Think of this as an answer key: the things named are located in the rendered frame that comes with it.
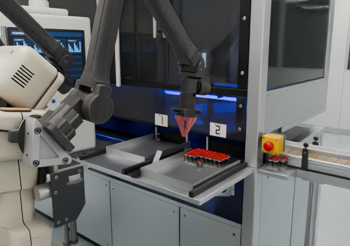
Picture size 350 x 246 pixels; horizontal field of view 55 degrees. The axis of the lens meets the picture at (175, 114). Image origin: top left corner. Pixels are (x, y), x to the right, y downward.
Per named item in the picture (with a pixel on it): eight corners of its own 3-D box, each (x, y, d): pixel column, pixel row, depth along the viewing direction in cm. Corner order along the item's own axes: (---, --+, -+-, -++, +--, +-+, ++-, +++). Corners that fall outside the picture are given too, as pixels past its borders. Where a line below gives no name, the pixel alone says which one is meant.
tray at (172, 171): (191, 155, 160) (191, 148, 159) (239, 167, 143) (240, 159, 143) (140, 175, 134) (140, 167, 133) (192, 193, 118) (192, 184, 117)
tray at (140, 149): (153, 138, 189) (153, 133, 188) (190, 147, 173) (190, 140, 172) (105, 153, 163) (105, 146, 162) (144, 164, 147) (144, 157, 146)
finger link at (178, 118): (199, 137, 120) (201, 111, 120) (187, 138, 115) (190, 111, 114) (184, 134, 125) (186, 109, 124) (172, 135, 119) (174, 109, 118)
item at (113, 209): (116, 179, 362) (113, 98, 345) (313, 248, 235) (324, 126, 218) (27, 213, 286) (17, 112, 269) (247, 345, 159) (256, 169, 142)
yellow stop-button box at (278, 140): (268, 148, 144) (269, 132, 143) (284, 151, 140) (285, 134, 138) (260, 152, 138) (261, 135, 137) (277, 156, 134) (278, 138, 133)
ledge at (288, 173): (271, 164, 153) (271, 160, 152) (299, 171, 145) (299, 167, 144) (257, 173, 142) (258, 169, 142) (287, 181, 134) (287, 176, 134)
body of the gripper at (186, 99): (201, 115, 120) (203, 94, 120) (184, 114, 112) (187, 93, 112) (187, 113, 124) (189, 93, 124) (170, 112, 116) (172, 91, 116)
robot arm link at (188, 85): (178, 75, 117) (191, 75, 113) (190, 77, 122) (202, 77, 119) (176, 95, 117) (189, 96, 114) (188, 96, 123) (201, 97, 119)
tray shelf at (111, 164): (147, 140, 192) (147, 137, 192) (261, 167, 149) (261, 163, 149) (75, 162, 156) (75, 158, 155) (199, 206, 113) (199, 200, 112)
